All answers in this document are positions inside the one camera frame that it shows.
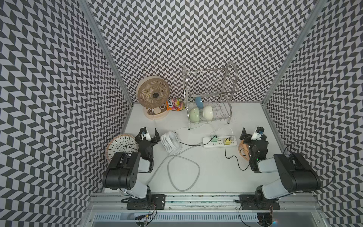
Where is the grey power strip cable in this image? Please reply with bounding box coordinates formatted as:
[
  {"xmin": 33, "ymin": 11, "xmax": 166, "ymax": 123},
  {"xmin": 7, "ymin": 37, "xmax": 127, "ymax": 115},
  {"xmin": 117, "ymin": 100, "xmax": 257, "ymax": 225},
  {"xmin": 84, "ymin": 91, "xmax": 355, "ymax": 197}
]
[{"xmin": 146, "ymin": 144, "xmax": 201, "ymax": 193}]

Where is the white bowl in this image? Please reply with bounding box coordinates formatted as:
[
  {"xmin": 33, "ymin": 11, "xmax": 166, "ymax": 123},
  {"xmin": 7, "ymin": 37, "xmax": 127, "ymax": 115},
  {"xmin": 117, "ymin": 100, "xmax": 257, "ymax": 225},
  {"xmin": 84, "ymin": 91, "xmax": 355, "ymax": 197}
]
[{"xmin": 202, "ymin": 105, "xmax": 213, "ymax": 121}]

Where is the green bowl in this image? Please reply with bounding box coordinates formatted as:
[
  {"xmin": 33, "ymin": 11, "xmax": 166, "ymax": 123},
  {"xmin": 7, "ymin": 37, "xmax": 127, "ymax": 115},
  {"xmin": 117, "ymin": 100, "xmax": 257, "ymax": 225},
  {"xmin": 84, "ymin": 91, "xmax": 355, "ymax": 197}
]
[{"xmin": 190, "ymin": 107, "xmax": 201, "ymax": 123}]

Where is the green plug adapter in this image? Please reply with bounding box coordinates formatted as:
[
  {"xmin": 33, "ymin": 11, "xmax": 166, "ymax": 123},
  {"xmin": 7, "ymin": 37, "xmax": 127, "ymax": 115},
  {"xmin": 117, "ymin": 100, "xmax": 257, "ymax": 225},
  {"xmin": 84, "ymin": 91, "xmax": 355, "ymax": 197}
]
[{"xmin": 211, "ymin": 135, "xmax": 218, "ymax": 142}]

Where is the colourful snack bag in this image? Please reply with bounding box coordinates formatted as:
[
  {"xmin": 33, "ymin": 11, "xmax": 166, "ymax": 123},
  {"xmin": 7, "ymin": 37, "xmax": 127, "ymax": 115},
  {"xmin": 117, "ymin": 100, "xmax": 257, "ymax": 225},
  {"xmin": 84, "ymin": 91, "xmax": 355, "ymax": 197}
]
[{"xmin": 166, "ymin": 98, "xmax": 185, "ymax": 111}]

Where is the white power strip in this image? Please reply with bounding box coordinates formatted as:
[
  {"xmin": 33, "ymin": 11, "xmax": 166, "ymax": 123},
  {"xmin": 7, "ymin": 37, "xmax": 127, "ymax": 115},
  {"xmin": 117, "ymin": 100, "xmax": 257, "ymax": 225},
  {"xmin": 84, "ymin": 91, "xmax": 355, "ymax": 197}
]
[{"xmin": 202, "ymin": 136, "xmax": 238, "ymax": 148}]

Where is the small white desk fan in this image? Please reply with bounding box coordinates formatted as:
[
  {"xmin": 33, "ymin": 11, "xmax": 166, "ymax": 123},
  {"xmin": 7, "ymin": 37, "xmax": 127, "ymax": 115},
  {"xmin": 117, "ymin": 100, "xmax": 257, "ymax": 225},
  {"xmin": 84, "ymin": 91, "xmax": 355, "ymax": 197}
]
[{"xmin": 160, "ymin": 131, "xmax": 181, "ymax": 154}]

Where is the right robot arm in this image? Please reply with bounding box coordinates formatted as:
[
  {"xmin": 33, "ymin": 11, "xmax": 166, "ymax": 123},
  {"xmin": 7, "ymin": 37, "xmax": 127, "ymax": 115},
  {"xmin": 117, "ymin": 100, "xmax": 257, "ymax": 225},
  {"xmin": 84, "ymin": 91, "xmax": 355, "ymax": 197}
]
[{"xmin": 240, "ymin": 127, "xmax": 322, "ymax": 210}]

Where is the black cable of yellow plug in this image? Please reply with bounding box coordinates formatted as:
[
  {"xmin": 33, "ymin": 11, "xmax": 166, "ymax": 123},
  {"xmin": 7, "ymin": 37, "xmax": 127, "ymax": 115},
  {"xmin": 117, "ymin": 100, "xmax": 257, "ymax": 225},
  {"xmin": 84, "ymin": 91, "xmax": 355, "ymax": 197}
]
[{"xmin": 223, "ymin": 139, "xmax": 251, "ymax": 172}]

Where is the patterned woven basket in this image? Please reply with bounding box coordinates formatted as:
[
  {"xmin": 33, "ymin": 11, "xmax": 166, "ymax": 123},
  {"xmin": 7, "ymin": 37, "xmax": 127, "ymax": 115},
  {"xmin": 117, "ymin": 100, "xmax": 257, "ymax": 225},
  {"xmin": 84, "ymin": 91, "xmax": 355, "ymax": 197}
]
[{"xmin": 105, "ymin": 134, "xmax": 139, "ymax": 163}]

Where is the black cable of green plug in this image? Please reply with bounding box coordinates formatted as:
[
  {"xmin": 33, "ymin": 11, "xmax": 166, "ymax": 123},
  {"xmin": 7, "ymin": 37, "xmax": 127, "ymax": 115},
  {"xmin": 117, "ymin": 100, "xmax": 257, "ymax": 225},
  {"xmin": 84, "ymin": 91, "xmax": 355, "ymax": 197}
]
[{"xmin": 171, "ymin": 131, "xmax": 213, "ymax": 147}]

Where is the blue cup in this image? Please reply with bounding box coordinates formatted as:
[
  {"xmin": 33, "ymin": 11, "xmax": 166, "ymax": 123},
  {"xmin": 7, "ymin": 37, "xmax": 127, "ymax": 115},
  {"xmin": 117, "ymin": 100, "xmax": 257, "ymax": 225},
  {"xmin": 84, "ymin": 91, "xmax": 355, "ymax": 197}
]
[{"xmin": 195, "ymin": 96, "xmax": 204, "ymax": 109}]

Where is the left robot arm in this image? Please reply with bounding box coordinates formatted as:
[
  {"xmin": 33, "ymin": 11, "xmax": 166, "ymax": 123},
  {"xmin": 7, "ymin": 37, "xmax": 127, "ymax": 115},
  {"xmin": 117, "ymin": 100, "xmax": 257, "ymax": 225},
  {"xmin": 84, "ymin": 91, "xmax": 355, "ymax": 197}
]
[{"xmin": 103, "ymin": 127, "xmax": 160, "ymax": 205}]

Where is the beige bear desk fan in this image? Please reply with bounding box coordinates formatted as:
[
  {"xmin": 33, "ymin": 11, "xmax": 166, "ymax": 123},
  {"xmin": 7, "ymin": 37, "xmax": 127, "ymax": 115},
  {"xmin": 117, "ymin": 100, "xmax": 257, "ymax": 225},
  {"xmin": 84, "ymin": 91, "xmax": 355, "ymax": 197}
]
[{"xmin": 136, "ymin": 76, "xmax": 170, "ymax": 120}]

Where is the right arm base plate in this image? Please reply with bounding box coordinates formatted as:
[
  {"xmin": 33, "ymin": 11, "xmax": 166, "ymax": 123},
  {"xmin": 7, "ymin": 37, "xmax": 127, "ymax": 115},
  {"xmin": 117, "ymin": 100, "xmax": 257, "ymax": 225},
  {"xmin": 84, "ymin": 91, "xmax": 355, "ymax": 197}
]
[{"xmin": 235, "ymin": 194, "xmax": 281, "ymax": 211}]

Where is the metal dish rack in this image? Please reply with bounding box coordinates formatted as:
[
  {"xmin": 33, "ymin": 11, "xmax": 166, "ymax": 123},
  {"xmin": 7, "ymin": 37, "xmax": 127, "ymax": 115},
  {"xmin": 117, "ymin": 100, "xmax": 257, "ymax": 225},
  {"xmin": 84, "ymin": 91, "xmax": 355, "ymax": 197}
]
[{"xmin": 182, "ymin": 61, "xmax": 239, "ymax": 130}]

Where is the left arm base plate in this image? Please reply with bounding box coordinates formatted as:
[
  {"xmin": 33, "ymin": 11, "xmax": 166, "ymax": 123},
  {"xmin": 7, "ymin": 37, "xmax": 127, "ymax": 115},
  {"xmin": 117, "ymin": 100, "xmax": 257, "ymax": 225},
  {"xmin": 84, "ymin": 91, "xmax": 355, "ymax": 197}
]
[{"xmin": 126, "ymin": 194, "xmax": 166, "ymax": 211}]

